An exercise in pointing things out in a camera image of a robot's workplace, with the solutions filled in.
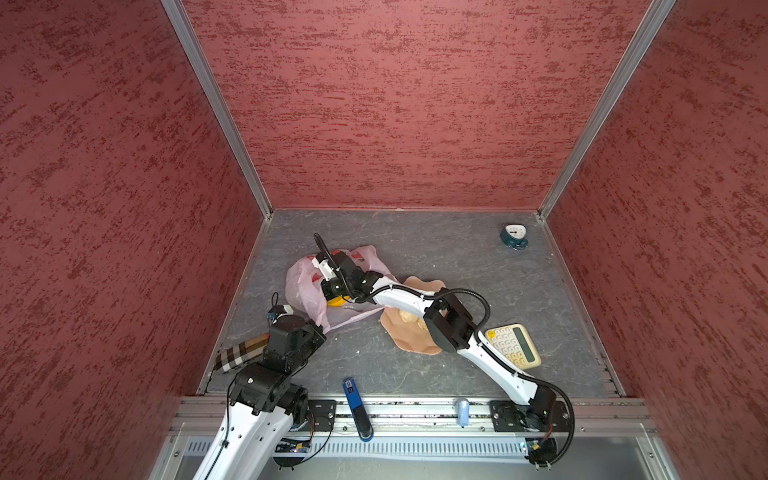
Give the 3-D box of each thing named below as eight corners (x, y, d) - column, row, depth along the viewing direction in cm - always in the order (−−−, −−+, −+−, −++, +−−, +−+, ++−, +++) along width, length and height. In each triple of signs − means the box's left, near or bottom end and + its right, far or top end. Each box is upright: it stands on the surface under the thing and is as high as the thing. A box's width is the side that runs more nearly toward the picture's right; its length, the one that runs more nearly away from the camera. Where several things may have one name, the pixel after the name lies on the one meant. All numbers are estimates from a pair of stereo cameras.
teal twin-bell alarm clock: (504, 252, 111) (509, 244, 107) (498, 232, 118) (502, 223, 113) (527, 253, 111) (532, 244, 107) (519, 232, 118) (524, 223, 114)
